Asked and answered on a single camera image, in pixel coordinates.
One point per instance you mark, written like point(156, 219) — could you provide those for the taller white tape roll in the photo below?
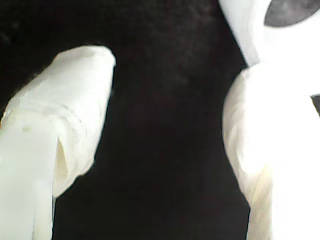
point(240, 30)

